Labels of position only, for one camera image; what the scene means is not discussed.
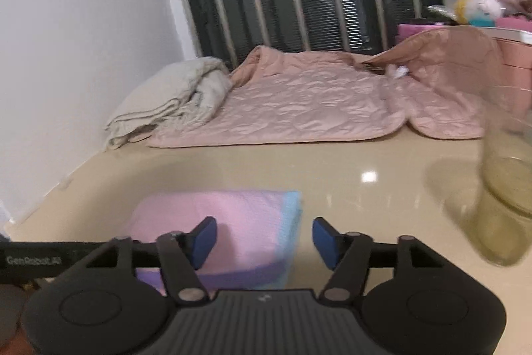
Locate person's left hand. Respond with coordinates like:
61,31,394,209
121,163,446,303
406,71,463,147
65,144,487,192
0,285,34,355

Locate pink quilted blanket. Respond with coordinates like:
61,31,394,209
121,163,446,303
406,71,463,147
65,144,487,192
148,26,504,149

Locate magenta pink box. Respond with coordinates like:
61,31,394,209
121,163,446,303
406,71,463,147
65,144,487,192
395,23,441,44

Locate beige knitted blanket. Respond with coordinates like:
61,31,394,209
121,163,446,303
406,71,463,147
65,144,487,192
105,57,233,149

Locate pink blue purple-trimmed garment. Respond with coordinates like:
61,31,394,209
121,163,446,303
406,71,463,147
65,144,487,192
124,190,302,291

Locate white yellow plush toy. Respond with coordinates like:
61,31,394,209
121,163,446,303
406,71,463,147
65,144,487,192
454,0,505,27

